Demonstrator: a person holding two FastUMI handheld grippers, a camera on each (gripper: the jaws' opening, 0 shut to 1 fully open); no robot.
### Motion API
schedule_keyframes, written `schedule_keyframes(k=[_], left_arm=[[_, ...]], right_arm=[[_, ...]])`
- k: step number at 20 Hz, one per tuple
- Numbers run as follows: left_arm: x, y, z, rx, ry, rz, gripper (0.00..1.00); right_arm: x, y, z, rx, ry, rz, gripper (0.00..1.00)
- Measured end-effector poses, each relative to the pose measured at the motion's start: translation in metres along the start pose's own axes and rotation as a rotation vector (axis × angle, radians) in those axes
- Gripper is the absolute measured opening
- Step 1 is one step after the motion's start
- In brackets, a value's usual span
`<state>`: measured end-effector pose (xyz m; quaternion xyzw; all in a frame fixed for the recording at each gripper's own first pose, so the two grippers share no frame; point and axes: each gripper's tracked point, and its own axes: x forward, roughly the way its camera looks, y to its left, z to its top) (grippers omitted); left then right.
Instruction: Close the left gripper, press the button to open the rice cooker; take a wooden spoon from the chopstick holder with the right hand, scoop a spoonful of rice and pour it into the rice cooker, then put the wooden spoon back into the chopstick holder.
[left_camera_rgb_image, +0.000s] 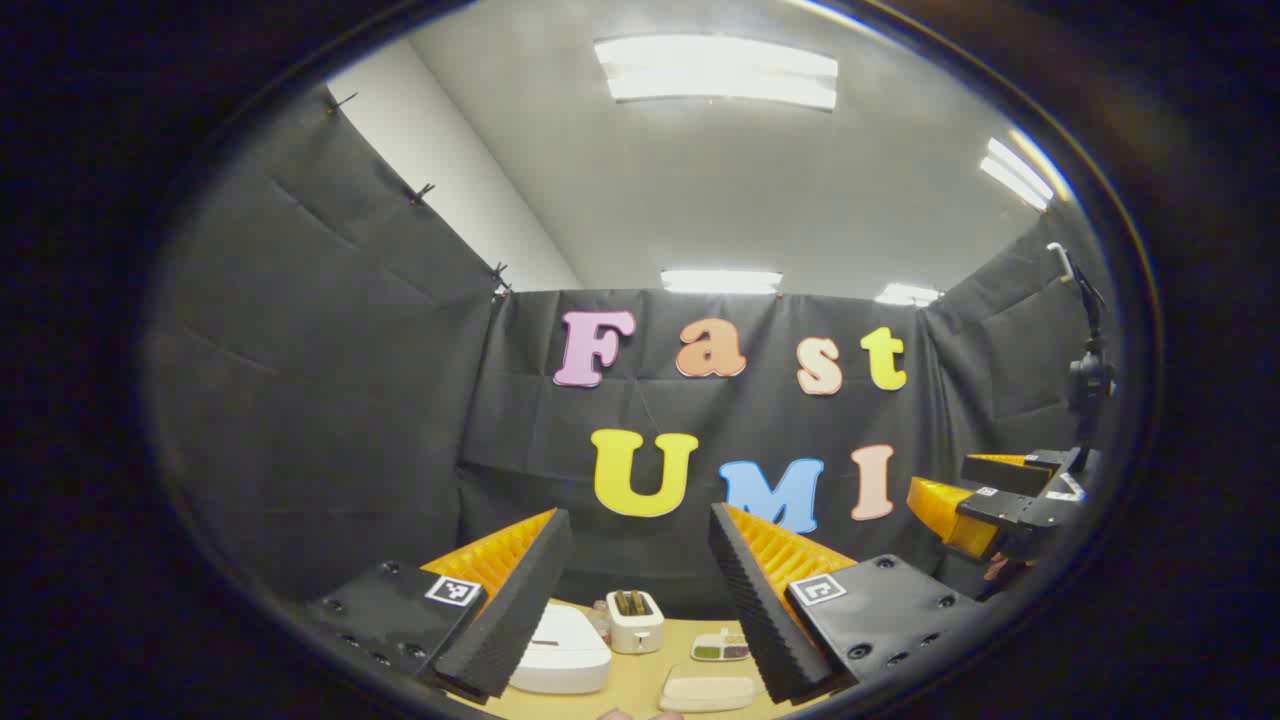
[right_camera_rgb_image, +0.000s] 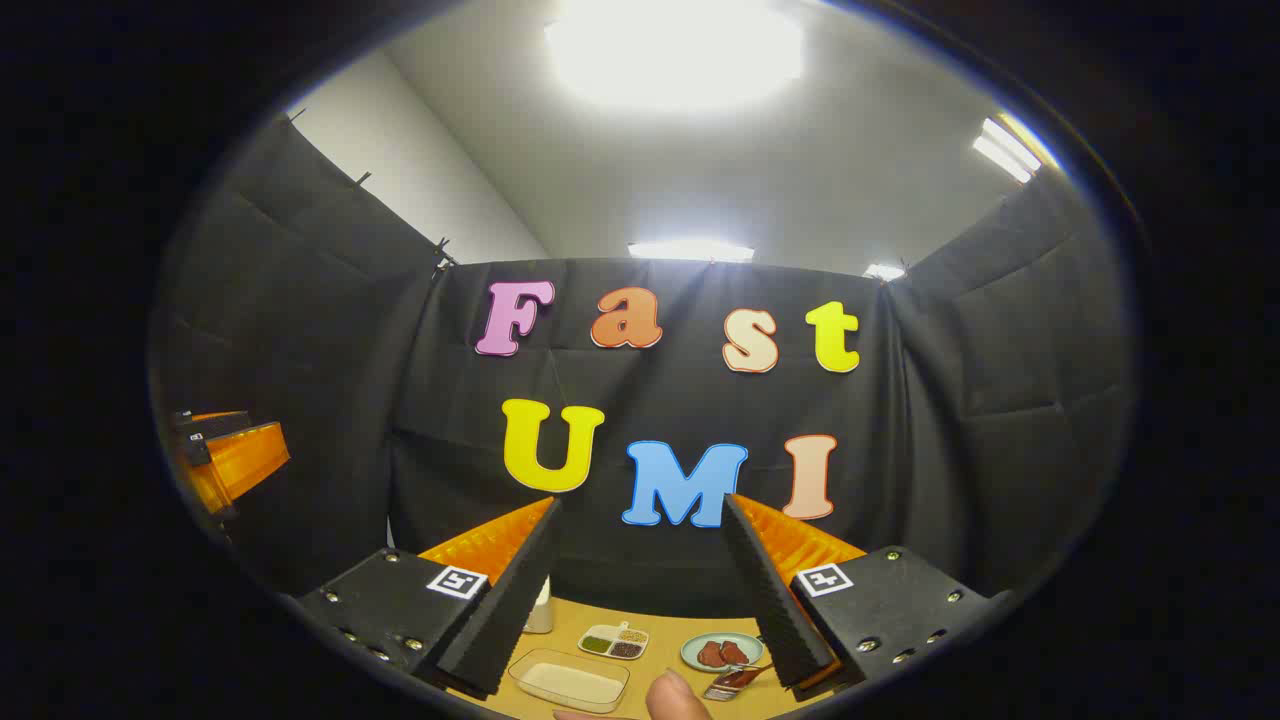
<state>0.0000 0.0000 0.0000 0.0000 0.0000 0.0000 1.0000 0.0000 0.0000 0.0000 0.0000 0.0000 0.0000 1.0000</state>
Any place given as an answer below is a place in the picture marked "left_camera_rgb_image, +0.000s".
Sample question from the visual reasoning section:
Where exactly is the black cable with white tip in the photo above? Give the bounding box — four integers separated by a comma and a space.
1045, 240, 1109, 366

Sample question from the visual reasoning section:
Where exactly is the white rice cooker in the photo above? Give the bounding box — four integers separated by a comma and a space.
508, 603, 613, 696

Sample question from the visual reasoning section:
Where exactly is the large ceiling light panel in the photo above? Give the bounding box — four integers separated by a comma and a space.
593, 35, 839, 111

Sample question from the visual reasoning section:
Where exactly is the cream rectangular container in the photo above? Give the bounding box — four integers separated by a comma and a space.
658, 665, 758, 714

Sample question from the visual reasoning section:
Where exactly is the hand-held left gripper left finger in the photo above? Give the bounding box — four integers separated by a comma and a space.
300, 508, 573, 706

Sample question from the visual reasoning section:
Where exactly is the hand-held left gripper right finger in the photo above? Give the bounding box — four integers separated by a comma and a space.
708, 503, 986, 706

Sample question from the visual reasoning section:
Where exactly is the black backdrop cloth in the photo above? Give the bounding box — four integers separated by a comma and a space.
145, 80, 1126, 621

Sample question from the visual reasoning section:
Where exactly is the white toaster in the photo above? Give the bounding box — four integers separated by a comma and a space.
605, 589, 666, 656

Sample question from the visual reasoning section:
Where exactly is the white divided grain tray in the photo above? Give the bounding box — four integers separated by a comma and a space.
690, 628, 751, 663

